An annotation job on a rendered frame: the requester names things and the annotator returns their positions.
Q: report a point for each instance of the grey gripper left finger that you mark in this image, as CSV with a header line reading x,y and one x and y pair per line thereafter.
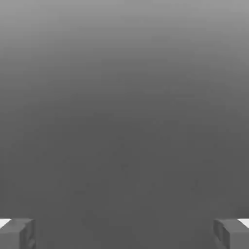
x,y
13,235

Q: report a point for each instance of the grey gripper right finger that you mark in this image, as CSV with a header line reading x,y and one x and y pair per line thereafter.
x,y
233,235

